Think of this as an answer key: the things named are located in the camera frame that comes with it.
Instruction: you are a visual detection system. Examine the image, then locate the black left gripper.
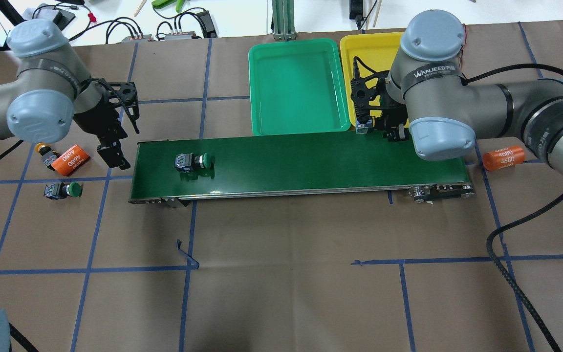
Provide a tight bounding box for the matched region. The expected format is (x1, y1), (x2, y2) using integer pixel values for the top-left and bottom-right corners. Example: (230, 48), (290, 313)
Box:
(73, 78), (139, 170)

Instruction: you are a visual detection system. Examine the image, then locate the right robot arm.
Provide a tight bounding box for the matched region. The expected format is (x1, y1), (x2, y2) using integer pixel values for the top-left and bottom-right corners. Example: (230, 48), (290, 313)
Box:
(350, 9), (563, 176)

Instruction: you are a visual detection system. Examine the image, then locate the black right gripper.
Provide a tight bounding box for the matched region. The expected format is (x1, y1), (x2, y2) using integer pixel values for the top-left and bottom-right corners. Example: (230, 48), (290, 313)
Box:
(350, 57), (409, 142)

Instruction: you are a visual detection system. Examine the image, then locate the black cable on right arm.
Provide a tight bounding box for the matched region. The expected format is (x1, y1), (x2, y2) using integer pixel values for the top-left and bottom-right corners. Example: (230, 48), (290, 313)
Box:
(462, 64), (563, 352)

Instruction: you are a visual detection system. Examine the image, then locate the green mushroom push button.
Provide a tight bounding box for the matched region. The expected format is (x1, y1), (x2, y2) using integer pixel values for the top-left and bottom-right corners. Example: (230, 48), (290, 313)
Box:
(44, 182), (83, 200)
(174, 153), (216, 177)

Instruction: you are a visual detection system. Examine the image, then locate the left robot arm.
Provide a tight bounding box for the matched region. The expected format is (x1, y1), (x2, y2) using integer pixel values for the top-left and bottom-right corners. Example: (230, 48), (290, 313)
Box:
(0, 19), (139, 170)

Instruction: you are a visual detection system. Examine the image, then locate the yellow plastic tray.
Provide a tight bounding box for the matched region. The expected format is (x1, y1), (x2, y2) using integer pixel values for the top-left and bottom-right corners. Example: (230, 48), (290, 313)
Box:
(339, 31), (403, 127)

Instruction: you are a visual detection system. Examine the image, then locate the orange cylinder with white numbers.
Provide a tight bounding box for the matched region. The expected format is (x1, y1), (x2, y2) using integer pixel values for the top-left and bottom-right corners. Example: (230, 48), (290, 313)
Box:
(482, 146), (526, 172)

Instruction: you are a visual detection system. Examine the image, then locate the green conveyor belt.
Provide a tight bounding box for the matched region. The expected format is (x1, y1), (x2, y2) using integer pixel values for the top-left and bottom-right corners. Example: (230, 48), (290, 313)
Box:
(129, 132), (475, 204)

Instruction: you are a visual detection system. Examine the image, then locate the yellow mushroom push button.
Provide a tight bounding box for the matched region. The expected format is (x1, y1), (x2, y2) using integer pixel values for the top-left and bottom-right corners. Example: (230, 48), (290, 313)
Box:
(34, 143), (61, 170)
(355, 116), (374, 134)

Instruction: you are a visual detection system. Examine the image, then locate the black power adapter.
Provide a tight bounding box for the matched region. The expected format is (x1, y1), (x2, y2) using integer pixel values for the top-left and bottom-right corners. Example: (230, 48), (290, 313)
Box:
(196, 11), (217, 38)

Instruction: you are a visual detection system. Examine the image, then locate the green plastic tray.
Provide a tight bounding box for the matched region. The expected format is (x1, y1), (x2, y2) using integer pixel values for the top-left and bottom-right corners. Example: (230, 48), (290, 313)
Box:
(248, 38), (351, 136)

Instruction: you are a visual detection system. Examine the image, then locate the aluminium frame post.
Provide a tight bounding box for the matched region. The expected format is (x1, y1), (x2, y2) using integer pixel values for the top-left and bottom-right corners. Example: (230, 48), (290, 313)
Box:
(272, 0), (297, 42)

